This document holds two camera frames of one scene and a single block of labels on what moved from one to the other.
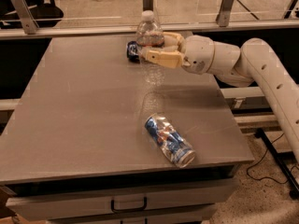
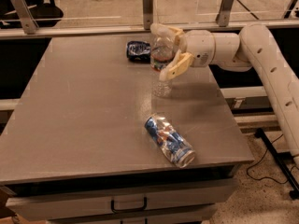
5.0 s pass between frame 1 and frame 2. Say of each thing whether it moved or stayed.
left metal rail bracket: stayed
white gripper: moved
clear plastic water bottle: moved
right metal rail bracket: stayed
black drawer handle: stayed
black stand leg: stayed
